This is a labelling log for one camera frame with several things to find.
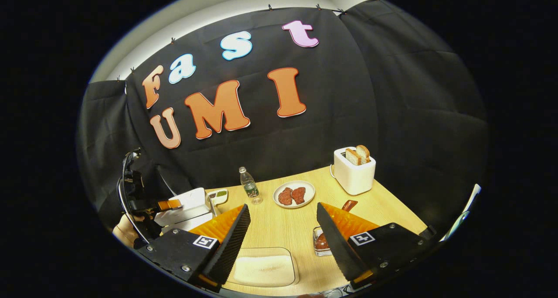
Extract white rice cooker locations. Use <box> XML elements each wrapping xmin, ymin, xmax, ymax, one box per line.
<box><xmin>153</xmin><ymin>187</ymin><xmax>217</xmax><ymax>233</ymax></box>

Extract clear glass rice dish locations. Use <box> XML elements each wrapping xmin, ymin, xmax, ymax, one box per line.
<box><xmin>227</xmin><ymin>247</ymin><xmax>300</xmax><ymax>288</ymax></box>

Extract white toaster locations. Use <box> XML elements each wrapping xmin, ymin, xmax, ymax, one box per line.
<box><xmin>333</xmin><ymin>147</ymin><xmax>376</xmax><ymax>196</ymax></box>

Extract small white dish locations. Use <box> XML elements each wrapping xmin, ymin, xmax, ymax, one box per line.
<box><xmin>208</xmin><ymin>189</ymin><xmax>228</xmax><ymax>206</ymax></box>

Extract brown wooden spoon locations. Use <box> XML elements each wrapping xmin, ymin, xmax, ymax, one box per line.
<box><xmin>315</xmin><ymin>199</ymin><xmax>358</xmax><ymax>251</ymax></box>

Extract white oval plate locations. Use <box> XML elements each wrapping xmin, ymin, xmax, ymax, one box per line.
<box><xmin>273</xmin><ymin>180</ymin><xmax>316</xmax><ymax>209</ymax></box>

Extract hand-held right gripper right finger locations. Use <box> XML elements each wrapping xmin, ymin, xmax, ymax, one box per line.
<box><xmin>316</xmin><ymin>202</ymin><xmax>432</xmax><ymax>290</ymax></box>

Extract clear plastic water bottle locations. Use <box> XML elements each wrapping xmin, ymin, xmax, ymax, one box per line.
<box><xmin>238</xmin><ymin>166</ymin><xmax>263</xmax><ymax>205</ymax></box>

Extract metal wire chopstick holder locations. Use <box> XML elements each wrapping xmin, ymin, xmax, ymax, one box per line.
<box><xmin>313</xmin><ymin>226</ymin><xmax>336</xmax><ymax>257</ymax></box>

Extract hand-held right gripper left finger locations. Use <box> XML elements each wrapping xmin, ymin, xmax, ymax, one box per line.
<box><xmin>137</xmin><ymin>203</ymin><xmax>252</xmax><ymax>293</ymax></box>

